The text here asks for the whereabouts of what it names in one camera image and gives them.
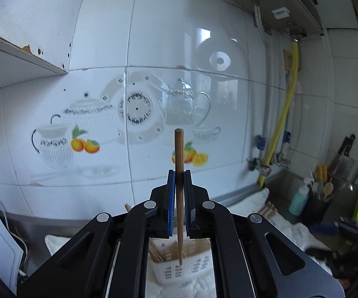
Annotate white plastic utensil holder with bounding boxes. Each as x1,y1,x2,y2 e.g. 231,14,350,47
148,238,212,285

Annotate white cable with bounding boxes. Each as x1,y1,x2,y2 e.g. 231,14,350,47
0,201,29,277

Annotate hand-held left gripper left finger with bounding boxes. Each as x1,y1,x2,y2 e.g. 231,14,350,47
17,170,177,298

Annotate wooden spoon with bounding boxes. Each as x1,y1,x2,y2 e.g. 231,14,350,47
321,182,334,201

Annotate corrugated metal hose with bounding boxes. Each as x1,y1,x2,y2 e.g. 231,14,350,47
253,1,273,162

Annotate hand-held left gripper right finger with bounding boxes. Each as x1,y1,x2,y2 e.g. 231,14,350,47
184,170,344,298

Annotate yellow gas hose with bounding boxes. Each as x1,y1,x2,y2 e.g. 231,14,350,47
257,40,300,190

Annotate teal soap bottle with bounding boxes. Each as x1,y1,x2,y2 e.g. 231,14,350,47
288,178,310,217

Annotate metal pipe valve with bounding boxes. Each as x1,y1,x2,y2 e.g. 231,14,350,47
248,134,272,175
275,131,292,170

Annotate white quilted blanket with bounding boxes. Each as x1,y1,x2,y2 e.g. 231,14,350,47
44,188,333,298

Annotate black utensil container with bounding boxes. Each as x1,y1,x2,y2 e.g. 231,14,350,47
301,189,332,224

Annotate white wall cupboard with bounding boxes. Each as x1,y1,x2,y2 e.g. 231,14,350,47
0,0,87,75

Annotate yellow brush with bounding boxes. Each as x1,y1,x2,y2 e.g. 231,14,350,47
315,164,328,187

